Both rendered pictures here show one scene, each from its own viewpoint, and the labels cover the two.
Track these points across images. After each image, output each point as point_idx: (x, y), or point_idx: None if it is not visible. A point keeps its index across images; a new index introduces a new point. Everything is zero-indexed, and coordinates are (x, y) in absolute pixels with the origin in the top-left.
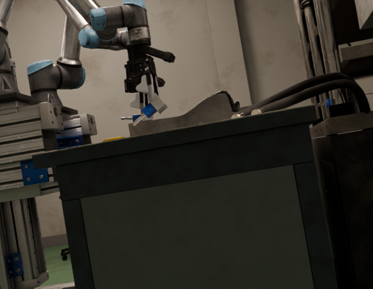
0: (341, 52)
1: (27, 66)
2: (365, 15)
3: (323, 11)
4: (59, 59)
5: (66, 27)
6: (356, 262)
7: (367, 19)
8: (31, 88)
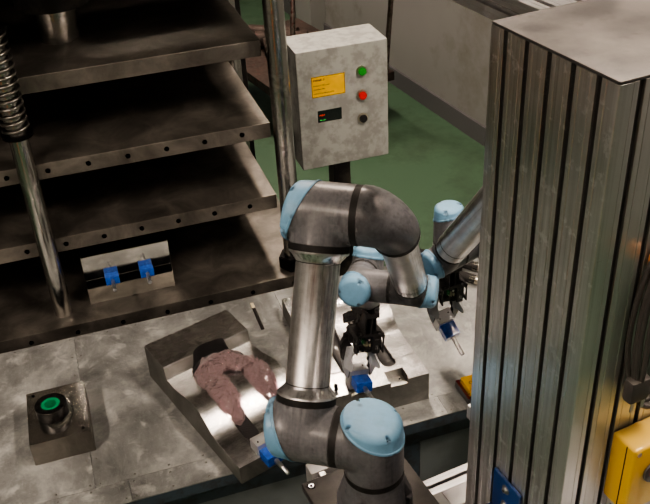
0: (276, 198)
1: (397, 432)
2: (344, 158)
3: (295, 159)
4: (333, 393)
5: (335, 314)
6: None
7: (348, 161)
8: (403, 465)
